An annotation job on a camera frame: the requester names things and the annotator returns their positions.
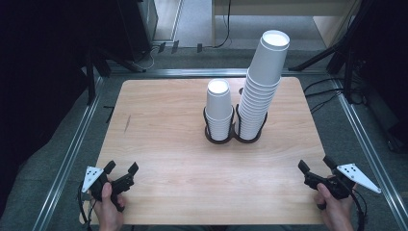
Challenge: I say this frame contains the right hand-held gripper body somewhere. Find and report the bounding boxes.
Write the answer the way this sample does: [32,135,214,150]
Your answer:
[304,163,383,211]

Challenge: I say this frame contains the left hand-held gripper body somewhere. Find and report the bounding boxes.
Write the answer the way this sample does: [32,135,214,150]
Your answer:
[81,166,136,213]

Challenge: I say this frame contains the black wire cup rack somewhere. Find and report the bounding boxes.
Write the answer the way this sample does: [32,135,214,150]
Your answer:
[202,103,269,145]

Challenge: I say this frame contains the tall stack of cups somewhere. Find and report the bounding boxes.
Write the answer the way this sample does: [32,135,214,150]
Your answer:
[235,29,292,141]

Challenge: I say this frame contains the person's right hand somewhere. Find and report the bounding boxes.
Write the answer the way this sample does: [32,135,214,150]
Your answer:
[313,174,358,231]

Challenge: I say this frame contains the person's left hand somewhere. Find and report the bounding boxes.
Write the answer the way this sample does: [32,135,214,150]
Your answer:
[90,182,127,231]

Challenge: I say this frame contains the black stand legs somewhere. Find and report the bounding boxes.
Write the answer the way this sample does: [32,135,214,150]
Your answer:
[84,47,147,106]

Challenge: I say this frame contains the short stack of cups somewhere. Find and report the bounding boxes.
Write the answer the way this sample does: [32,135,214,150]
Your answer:
[204,78,235,142]

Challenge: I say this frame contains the black tripod stand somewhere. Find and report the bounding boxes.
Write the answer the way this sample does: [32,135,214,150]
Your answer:
[288,0,370,104]

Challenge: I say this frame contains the dark equipment stack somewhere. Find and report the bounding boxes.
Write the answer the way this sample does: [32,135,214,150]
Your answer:
[352,0,408,153]

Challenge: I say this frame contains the black curtain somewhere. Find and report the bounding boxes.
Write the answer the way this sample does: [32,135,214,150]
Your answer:
[0,0,94,219]

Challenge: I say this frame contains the dark cabinet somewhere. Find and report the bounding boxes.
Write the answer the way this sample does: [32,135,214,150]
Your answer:
[116,0,159,62]

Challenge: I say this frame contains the light wooden furniture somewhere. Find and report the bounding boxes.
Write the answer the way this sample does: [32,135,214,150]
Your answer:
[211,0,364,49]

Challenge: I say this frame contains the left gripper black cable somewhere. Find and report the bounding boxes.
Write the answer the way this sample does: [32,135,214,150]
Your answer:
[77,182,95,231]

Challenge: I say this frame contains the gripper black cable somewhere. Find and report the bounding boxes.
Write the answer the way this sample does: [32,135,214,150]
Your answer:
[349,187,368,231]
[77,182,95,231]

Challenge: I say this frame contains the long aluminium frame rail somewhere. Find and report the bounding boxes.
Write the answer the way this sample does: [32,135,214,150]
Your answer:
[331,78,408,231]
[32,76,105,231]

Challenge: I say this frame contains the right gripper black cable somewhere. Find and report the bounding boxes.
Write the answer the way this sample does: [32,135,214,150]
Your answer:
[349,187,368,231]

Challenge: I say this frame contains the black floor cable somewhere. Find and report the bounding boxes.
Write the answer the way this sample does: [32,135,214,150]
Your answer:
[302,76,336,94]
[304,90,345,114]

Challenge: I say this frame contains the short aluminium frame rail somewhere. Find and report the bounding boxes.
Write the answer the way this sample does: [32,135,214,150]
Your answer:
[109,67,328,79]

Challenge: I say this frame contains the white floor cable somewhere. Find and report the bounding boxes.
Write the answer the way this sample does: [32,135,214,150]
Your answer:
[134,43,162,72]

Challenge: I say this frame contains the thin black hanging cable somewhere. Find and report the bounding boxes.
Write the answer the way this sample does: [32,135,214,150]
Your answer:
[213,0,233,50]

